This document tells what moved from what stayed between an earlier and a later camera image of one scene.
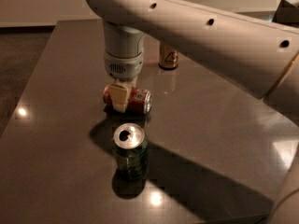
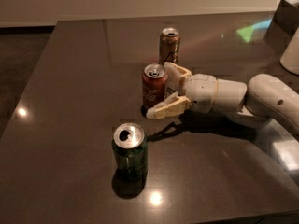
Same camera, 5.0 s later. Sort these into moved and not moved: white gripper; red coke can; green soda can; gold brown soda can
Moved: white gripper; red coke can
Not moved: green soda can; gold brown soda can
